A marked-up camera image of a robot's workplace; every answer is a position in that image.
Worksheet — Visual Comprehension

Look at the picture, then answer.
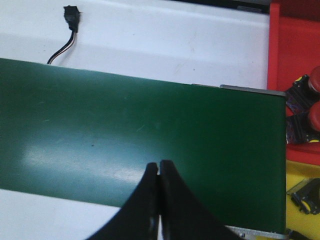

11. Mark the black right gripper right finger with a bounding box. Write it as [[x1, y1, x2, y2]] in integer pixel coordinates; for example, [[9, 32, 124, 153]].
[[159, 160, 240, 240]]

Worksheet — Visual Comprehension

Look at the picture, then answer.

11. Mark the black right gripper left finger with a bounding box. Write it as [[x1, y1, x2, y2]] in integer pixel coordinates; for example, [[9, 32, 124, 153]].
[[88, 162, 159, 240]]

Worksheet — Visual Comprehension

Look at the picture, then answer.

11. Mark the yellow mushroom push button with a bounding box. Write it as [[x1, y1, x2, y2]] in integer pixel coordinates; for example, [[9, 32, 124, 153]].
[[286, 178, 320, 215]]

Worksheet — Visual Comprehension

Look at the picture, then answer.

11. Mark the red mushroom push button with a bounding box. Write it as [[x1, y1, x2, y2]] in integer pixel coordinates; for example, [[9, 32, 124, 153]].
[[285, 66, 320, 114], [286, 101, 320, 145]]

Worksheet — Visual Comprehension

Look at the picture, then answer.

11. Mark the green conveyor belt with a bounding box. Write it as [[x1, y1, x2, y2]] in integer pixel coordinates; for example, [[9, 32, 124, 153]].
[[0, 59, 286, 233]]

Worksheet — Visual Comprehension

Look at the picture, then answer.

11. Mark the yellow plate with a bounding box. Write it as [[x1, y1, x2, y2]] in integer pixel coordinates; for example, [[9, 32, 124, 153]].
[[286, 160, 320, 240]]

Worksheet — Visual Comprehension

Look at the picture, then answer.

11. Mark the red orange plate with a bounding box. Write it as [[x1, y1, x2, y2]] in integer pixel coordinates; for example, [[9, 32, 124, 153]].
[[266, 2, 320, 166]]

